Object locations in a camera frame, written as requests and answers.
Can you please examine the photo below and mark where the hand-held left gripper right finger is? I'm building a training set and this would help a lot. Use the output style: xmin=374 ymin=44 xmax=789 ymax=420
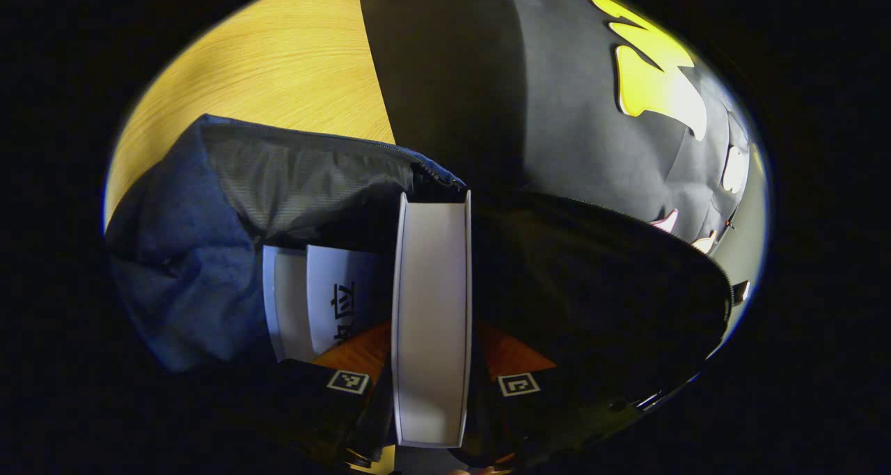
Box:
xmin=472 ymin=320 xmax=641 ymax=465

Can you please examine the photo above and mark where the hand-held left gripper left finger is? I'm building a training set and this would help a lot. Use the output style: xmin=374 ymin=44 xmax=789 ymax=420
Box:
xmin=277 ymin=320 xmax=394 ymax=465

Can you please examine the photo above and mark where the white covered book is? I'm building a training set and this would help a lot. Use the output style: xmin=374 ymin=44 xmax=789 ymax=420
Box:
xmin=262 ymin=244 xmax=392 ymax=363
xmin=391 ymin=191 xmax=473 ymax=449

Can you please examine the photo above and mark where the blue schoolbag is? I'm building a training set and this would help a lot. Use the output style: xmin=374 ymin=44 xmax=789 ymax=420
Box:
xmin=106 ymin=114 xmax=752 ymax=434

